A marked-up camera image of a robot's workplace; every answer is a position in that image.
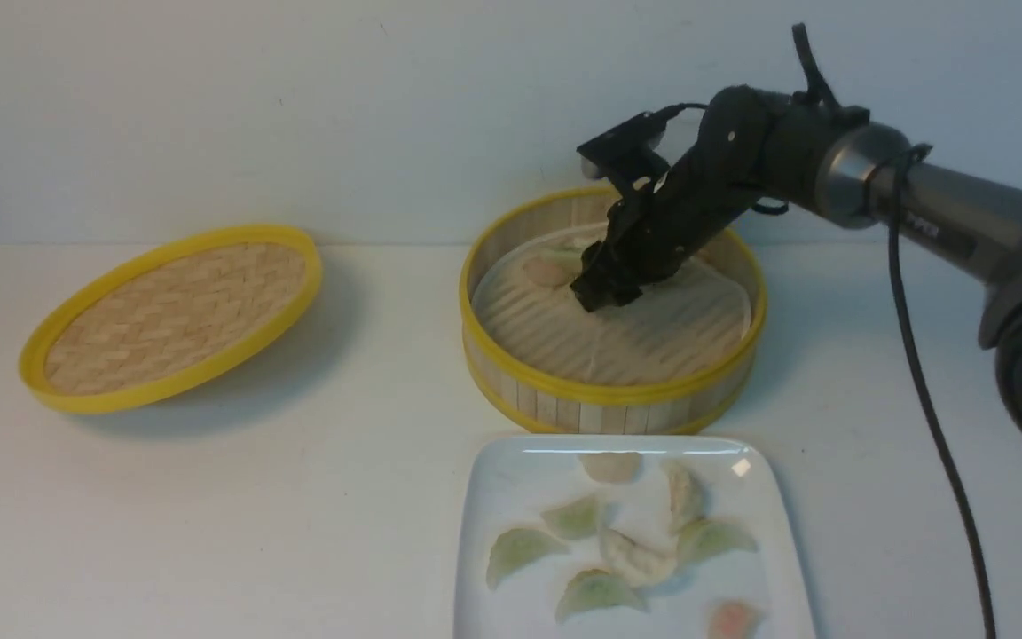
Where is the black cable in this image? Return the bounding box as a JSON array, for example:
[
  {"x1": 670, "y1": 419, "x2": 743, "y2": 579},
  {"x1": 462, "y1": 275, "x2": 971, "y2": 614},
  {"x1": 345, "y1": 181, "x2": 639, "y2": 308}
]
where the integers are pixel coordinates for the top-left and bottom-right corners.
[{"x1": 885, "y1": 144, "x2": 998, "y2": 639}]

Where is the white dumpling plate centre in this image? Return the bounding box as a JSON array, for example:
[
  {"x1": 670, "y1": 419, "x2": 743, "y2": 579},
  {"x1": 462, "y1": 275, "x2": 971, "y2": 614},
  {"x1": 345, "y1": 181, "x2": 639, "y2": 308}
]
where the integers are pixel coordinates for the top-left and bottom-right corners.
[{"x1": 599, "y1": 527, "x2": 678, "y2": 589}]

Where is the bamboo steamer lid yellow rim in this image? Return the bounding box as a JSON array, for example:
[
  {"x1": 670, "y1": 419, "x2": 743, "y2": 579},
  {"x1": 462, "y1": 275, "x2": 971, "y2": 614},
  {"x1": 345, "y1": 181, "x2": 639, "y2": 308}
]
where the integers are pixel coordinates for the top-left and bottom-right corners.
[{"x1": 18, "y1": 224, "x2": 324, "y2": 415}]

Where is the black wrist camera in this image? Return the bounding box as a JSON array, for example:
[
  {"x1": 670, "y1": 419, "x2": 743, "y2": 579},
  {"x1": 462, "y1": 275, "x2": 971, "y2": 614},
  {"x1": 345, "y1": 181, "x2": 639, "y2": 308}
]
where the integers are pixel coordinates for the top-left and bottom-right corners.
[{"x1": 577, "y1": 110, "x2": 672, "y2": 193}]

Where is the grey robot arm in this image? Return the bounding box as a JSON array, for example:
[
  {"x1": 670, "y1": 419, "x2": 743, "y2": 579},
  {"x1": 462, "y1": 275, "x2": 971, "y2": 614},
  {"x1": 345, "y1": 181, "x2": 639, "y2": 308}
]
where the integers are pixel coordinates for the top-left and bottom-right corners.
[{"x1": 571, "y1": 85, "x2": 1022, "y2": 431}]

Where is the white steamer liner cloth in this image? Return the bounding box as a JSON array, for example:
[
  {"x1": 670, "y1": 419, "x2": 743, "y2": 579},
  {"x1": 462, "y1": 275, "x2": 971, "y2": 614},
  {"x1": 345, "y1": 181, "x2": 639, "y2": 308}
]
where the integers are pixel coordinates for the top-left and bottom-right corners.
[{"x1": 468, "y1": 223, "x2": 753, "y2": 387}]

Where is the green dumpling on plate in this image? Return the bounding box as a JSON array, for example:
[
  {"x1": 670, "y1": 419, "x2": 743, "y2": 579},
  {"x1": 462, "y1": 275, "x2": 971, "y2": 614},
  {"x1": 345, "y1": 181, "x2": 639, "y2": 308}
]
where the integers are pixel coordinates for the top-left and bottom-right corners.
[{"x1": 676, "y1": 519, "x2": 758, "y2": 566}]

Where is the green dumpling plate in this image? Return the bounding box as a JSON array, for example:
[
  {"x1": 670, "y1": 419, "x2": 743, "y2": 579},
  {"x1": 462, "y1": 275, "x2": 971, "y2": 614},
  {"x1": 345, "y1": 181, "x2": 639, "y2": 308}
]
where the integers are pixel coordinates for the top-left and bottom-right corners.
[
  {"x1": 554, "y1": 569, "x2": 649, "y2": 625},
  {"x1": 485, "y1": 527, "x2": 570, "y2": 591},
  {"x1": 540, "y1": 493, "x2": 605, "y2": 541}
]

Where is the orange pink dumpling on plate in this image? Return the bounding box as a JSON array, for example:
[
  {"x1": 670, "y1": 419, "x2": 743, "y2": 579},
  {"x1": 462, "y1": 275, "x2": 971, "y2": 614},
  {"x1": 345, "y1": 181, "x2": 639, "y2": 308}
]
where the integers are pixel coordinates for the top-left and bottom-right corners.
[{"x1": 704, "y1": 600, "x2": 762, "y2": 639}]

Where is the pale yellow dumpling on plate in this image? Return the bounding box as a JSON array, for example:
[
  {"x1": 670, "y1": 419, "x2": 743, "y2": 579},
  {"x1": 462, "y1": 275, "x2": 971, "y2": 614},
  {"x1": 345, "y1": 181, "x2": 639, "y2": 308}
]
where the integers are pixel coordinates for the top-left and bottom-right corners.
[{"x1": 661, "y1": 460, "x2": 706, "y2": 535}]

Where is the green dumpling plate upper left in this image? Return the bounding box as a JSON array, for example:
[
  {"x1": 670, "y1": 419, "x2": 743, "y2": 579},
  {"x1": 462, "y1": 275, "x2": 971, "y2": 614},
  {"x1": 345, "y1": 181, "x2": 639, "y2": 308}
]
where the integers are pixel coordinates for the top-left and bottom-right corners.
[{"x1": 540, "y1": 493, "x2": 605, "y2": 541}]

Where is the pink dumpling in steamer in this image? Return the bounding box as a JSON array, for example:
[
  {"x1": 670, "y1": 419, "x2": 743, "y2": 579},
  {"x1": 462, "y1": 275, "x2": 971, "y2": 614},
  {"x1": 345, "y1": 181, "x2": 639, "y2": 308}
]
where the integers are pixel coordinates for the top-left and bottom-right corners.
[{"x1": 523, "y1": 256, "x2": 580, "y2": 288}]

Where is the white square plate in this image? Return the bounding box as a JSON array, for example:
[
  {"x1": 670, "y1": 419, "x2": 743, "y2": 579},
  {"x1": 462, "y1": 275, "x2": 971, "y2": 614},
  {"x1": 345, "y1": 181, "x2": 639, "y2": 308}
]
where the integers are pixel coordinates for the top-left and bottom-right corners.
[{"x1": 452, "y1": 433, "x2": 816, "y2": 638}]

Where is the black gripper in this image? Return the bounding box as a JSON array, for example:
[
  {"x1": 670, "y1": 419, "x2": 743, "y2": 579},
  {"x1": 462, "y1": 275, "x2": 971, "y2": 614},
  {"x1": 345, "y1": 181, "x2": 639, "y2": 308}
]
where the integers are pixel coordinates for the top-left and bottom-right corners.
[{"x1": 570, "y1": 85, "x2": 796, "y2": 313}]

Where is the bamboo steamer basket yellow rim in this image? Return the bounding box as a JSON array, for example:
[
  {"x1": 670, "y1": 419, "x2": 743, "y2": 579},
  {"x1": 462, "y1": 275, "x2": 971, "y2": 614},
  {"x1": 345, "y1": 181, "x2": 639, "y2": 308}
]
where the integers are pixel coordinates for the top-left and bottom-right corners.
[{"x1": 459, "y1": 187, "x2": 769, "y2": 433}]

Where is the pale pink dumpling on plate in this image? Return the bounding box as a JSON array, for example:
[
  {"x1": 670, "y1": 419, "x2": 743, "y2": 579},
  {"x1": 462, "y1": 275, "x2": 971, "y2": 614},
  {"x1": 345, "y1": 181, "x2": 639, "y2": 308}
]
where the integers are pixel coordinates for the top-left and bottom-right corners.
[{"x1": 578, "y1": 452, "x2": 642, "y2": 485}]

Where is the green dumpling plate lower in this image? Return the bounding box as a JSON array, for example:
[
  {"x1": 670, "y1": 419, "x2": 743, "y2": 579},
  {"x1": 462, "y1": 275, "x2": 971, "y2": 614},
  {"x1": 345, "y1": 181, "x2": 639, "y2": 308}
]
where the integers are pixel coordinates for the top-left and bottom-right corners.
[{"x1": 554, "y1": 569, "x2": 649, "y2": 625}]

